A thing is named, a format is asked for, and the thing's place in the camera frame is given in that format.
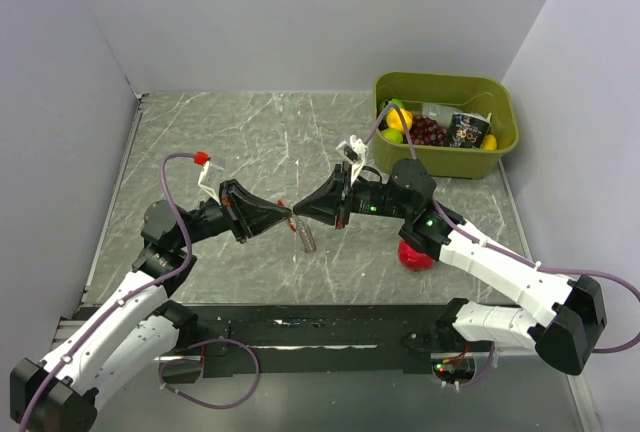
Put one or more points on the dark red grape bunch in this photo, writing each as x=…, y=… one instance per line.
x=426, y=131

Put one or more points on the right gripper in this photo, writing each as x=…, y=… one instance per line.
x=327, y=203

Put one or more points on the red dragon fruit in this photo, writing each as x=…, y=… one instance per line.
x=411, y=259

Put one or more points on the yellow lemon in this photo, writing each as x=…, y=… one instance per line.
x=399, y=119

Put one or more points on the olive green plastic bin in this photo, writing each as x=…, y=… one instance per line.
x=480, y=95

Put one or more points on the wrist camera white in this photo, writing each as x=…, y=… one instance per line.
x=209, y=178
x=354, y=151

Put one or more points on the aluminium frame rail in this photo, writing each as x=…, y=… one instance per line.
x=518, y=393

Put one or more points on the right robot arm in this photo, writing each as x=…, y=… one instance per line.
x=559, y=317

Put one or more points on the small yellow fruit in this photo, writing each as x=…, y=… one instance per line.
x=489, y=143

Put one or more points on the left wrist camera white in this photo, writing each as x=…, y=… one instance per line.
x=209, y=178

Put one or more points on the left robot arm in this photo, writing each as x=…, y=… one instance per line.
x=67, y=388

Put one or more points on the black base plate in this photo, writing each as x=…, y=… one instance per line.
x=241, y=339

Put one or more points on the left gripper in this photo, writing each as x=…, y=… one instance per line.
x=256, y=214

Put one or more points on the black drink carton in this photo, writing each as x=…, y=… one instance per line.
x=467, y=131

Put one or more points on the green lime lower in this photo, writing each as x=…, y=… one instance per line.
x=393, y=135

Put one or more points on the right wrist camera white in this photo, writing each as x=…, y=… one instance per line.
x=354, y=151

